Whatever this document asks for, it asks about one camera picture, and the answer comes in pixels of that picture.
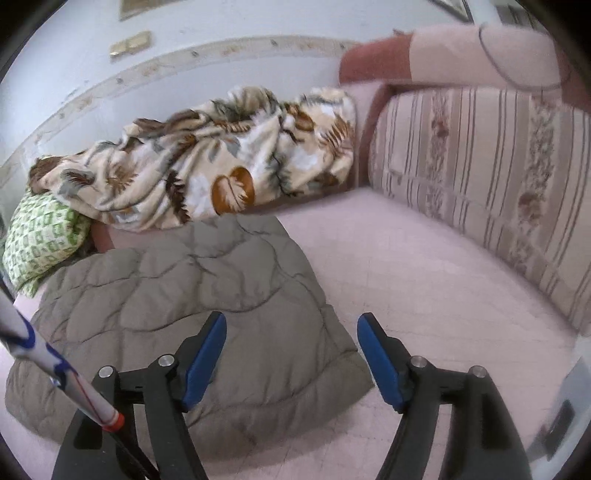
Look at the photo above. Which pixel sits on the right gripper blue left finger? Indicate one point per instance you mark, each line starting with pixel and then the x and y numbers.
pixel 173 385

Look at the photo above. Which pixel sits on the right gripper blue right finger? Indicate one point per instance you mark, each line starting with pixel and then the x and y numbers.
pixel 414 388

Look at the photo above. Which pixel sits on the olive quilted hooded jacket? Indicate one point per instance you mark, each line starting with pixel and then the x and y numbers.
pixel 287 366

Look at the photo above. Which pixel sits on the pink quilted mattress cover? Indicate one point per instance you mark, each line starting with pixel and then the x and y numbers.
pixel 445 297

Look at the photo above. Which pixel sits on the black phone on floor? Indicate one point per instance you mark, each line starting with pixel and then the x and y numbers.
pixel 554 436

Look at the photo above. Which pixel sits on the maroon pillow under blanket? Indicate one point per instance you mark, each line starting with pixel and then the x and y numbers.
pixel 106 237

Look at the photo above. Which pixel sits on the green white patterned pillow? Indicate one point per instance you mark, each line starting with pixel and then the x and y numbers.
pixel 42 234

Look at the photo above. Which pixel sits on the striped floral bolster cushion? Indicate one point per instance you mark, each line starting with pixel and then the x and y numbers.
pixel 505 168

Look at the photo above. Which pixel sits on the leaf print fleece blanket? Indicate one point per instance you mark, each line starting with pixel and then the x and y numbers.
pixel 227 155

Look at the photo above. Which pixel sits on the pink maroon headboard cushion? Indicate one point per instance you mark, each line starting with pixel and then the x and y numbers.
pixel 486 55

